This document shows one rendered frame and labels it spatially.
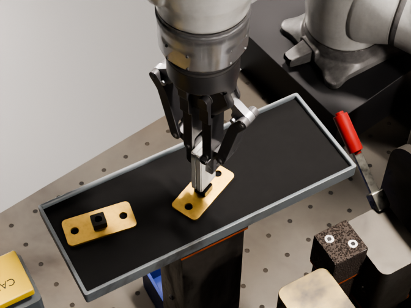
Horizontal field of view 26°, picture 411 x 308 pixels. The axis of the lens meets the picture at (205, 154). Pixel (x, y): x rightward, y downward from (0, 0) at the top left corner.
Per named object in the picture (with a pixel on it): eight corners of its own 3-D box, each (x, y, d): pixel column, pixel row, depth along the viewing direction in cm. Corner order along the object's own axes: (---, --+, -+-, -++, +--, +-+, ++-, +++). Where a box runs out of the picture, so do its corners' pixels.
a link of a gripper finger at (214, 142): (217, 73, 93) (228, 79, 93) (218, 139, 102) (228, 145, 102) (195, 96, 91) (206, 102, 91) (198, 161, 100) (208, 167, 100)
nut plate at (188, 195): (195, 222, 106) (195, 217, 105) (169, 206, 107) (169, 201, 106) (235, 175, 110) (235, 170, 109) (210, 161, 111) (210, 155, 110)
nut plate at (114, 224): (69, 248, 104) (68, 242, 103) (60, 222, 106) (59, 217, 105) (137, 226, 105) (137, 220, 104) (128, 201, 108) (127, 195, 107)
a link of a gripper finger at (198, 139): (194, 139, 100) (172, 126, 101) (194, 165, 104) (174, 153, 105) (202, 130, 101) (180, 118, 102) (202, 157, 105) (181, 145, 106)
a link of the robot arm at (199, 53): (214, 51, 79) (213, 94, 84) (270, -7, 84) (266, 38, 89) (134, 8, 83) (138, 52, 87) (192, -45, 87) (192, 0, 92)
